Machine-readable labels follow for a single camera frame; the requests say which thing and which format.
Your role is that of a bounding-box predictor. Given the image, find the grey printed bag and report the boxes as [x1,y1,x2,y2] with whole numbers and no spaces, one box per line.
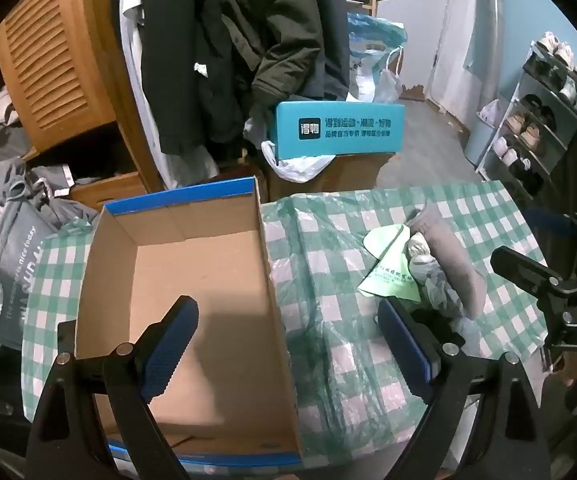
[0,192,69,352]

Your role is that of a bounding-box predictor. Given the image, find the brown cardboard box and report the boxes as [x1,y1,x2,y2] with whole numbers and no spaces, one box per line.
[263,152,394,202]

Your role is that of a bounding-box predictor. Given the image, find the white plastic bag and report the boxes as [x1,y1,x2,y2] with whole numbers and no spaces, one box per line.
[261,140,336,183]

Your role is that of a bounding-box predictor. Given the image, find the white door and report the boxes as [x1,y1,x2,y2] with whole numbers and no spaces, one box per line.
[431,0,500,117]

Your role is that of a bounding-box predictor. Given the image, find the blue plastic bag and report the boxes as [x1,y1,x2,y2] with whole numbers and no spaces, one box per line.
[347,12,409,103]

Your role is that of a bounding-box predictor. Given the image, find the teal printed box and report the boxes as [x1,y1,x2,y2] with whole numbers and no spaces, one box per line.
[274,101,405,158]

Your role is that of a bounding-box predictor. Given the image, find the white patterned sock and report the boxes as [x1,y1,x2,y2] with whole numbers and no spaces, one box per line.
[407,232,469,313]

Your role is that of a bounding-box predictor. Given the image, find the metal shoe rack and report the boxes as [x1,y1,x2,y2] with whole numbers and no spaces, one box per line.
[478,40,577,197]

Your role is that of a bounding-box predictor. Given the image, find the grey hoodie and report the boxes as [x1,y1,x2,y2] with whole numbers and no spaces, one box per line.
[0,157,100,233]

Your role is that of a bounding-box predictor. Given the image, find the grey sock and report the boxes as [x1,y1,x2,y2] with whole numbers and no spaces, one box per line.
[405,205,489,318]

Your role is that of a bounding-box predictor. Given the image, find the wooden drawer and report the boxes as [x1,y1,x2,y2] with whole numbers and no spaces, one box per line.
[68,172,145,211]

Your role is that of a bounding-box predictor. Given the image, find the light blue bin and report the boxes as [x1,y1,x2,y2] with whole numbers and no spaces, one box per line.
[463,120,501,167]

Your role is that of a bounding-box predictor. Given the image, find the black hanging jacket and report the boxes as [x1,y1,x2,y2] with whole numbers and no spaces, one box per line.
[141,0,234,157]

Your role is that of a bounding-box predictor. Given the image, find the white hanging garment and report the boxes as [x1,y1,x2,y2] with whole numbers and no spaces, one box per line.
[111,0,219,192]

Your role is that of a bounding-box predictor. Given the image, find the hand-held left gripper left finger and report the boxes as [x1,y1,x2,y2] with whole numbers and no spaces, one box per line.
[27,296,200,480]

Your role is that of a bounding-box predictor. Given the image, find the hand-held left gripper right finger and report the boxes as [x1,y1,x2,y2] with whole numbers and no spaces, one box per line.
[377,297,551,480]

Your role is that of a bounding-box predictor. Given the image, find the row of shoes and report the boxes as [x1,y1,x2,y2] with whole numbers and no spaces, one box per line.
[491,31,577,196]

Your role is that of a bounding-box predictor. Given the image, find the green checked plastic tablecloth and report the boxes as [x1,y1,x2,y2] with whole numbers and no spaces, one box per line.
[21,180,551,461]

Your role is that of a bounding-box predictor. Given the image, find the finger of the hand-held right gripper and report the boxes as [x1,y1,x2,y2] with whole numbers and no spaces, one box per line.
[524,204,577,241]
[491,246,564,302]

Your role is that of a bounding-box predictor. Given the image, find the louvered wooden wardrobe door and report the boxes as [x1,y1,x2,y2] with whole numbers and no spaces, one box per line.
[0,0,119,153]

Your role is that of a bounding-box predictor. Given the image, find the blue-rimmed cardboard shoe box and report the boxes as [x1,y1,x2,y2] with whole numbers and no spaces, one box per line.
[76,176,303,466]

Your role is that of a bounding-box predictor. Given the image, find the dark olive hanging jacket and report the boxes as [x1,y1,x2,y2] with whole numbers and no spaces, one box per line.
[218,0,350,111]

